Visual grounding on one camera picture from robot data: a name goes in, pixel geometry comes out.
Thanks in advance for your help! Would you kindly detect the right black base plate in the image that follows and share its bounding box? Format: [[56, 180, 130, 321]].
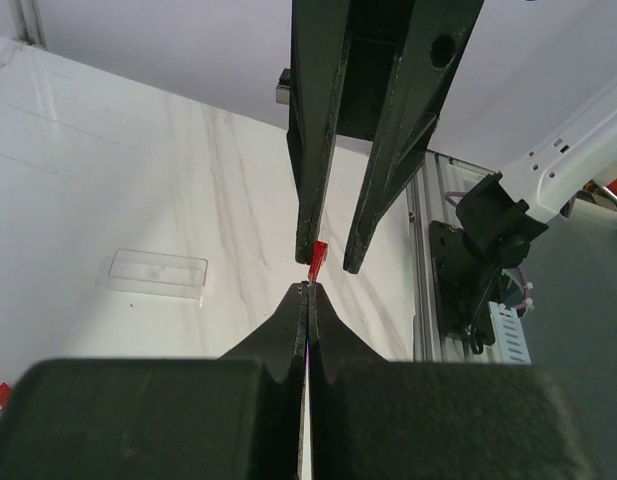
[[428, 221, 497, 355]]

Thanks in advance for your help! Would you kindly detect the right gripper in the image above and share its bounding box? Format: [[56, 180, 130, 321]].
[[287, 1, 483, 274]]

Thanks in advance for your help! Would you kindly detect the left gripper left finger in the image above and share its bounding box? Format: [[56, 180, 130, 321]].
[[220, 282, 308, 384]]

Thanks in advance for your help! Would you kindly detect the clear plastic fuse box cover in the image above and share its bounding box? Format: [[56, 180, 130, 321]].
[[100, 249, 209, 304]]

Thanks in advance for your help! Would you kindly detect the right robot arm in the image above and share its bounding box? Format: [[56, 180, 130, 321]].
[[287, 1, 617, 274]]

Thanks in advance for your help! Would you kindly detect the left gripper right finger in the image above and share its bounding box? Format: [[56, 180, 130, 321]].
[[307, 283, 386, 385]]

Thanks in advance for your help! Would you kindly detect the aluminium rail frame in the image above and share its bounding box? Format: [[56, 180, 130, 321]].
[[406, 153, 499, 363]]

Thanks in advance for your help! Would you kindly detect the slotted cable duct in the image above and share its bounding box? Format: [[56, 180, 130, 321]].
[[488, 302, 532, 365]]

